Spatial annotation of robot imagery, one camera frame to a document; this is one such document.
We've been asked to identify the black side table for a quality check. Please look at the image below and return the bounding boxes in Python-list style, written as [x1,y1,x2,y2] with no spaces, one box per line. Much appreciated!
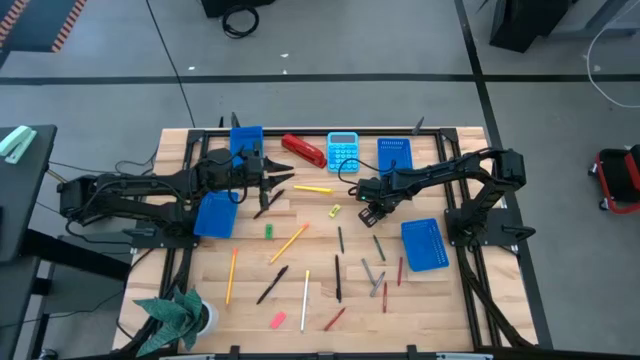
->
[0,123,132,360]

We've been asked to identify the black aluminium rig frame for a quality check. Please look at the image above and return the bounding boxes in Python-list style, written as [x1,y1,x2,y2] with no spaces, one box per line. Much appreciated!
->
[112,112,540,360]

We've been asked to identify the blue slotted plastic bin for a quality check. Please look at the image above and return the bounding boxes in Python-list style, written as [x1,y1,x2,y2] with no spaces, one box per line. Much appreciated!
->
[193,189,240,240]
[399,217,450,274]
[229,124,265,169]
[376,137,415,182]

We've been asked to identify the white plant pot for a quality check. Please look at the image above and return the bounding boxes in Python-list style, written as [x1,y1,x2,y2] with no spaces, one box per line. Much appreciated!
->
[192,299,220,342]

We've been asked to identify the light blue calculator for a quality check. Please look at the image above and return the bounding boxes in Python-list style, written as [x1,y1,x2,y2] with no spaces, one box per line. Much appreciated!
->
[326,131,361,174]

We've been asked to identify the mint green stapler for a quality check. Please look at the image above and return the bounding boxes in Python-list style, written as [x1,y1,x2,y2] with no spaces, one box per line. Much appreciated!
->
[0,125,38,165]

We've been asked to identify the red black rolling stool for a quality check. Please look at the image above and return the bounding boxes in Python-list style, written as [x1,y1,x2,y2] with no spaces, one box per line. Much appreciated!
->
[587,143,640,216]

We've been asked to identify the yellow pencil with orange eraser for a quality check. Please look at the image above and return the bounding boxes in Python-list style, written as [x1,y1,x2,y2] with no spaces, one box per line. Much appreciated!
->
[225,247,240,306]
[268,222,311,265]

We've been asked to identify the black cabinet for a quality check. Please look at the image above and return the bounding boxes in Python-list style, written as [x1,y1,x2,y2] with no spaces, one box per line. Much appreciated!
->
[488,0,572,54]

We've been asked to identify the red stapler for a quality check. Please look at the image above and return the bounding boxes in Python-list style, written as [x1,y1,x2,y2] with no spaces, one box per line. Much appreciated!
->
[280,132,328,170]

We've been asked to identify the green leafy plant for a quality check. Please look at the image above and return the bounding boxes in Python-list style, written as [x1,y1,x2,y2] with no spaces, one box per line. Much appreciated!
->
[132,287,209,359]

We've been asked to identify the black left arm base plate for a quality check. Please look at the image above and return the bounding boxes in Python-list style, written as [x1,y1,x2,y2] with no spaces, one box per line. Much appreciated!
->
[122,227,201,250]

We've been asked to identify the grey metal table frame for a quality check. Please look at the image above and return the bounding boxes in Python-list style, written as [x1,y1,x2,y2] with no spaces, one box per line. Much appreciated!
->
[547,0,640,42]

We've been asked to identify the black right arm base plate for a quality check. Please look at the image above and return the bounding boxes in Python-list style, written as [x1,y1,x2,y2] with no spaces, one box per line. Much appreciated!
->
[444,207,537,247]

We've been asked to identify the white pencil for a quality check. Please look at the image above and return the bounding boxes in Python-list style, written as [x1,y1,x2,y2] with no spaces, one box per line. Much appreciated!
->
[299,269,311,334]

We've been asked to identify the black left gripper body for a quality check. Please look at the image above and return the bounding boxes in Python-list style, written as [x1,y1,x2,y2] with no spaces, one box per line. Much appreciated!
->
[233,141,270,212]

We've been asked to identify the red pen bottom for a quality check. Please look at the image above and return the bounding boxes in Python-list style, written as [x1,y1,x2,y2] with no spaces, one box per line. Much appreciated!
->
[322,306,348,333]

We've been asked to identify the orange striped black mat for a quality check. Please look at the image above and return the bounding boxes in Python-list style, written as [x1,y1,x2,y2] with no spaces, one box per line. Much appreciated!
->
[0,0,89,54]

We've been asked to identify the grey crayon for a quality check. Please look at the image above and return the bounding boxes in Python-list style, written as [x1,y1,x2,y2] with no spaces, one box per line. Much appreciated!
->
[360,257,377,287]
[369,270,387,299]

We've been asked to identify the black equipment box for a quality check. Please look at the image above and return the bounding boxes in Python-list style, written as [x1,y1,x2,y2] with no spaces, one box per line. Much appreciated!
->
[200,0,277,19]

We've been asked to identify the coiled black cable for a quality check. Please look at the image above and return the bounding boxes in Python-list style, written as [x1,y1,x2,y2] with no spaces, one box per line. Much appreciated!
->
[221,3,261,40]

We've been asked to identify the yellow pen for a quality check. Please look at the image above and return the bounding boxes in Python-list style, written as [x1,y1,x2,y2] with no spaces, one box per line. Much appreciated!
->
[293,184,335,195]

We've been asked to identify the black pen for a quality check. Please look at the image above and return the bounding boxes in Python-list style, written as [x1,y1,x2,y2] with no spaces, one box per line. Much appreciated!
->
[255,264,290,306]
[252,188,286,221]
[334,253,343,305]

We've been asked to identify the white floor cable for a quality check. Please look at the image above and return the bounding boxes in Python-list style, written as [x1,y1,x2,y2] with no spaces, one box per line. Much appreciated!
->
[585,3,640,109]

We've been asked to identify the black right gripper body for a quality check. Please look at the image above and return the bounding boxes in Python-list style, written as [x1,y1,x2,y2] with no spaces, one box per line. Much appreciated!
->
[356,176,400,209]

